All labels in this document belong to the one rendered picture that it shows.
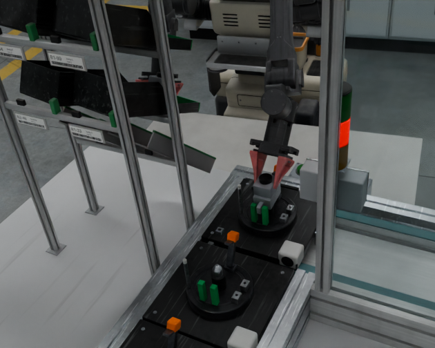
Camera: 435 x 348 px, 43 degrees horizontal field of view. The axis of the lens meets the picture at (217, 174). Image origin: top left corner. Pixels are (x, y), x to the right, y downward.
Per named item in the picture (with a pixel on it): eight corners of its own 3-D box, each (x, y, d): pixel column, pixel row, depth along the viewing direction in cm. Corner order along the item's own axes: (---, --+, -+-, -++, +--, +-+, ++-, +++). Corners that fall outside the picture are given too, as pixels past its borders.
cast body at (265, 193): (264, 188, 134) (262, 166, 129) (281, 192, 132) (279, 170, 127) (250, 211, 129) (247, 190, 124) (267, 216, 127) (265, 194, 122)
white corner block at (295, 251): (285, 251, 127) (285, 238, 125) (304, 257, 125) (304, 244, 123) (277, 265, 124) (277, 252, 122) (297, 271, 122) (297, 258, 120)
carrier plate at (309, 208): (244, 184, 149) (243, 177, 147) (331, 204, 139) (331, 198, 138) (201, 242, 132) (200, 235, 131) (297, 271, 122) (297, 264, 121)
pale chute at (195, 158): (172, 159, 154) (179, 143, 154) (210, 173, 147) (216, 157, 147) (106, 132, 130) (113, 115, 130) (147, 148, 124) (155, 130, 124)
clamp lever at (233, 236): (228, 262, 120) (231, 229, 118) (236, 264, 119) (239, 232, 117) (220, 268, 117) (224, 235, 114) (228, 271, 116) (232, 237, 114)
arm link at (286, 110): (304, 71, 129) (267, 74, 131) (294, 57, 118) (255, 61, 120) (305, 122, 127) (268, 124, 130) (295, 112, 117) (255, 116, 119)
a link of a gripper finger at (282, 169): (279, 190, 123) (288, 148, 123) (249, 183, 125) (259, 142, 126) (288, 192, 129) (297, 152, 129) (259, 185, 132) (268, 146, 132)
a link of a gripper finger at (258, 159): (271, 188, 123) (280, 146, 123) (242, 181, 126) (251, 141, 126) (279, 190, 130) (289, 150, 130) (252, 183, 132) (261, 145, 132)
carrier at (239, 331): (198, 246, 131) (192, 206, 124) (295, 275, 121) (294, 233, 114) (143, 323, 115) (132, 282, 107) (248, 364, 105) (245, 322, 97)
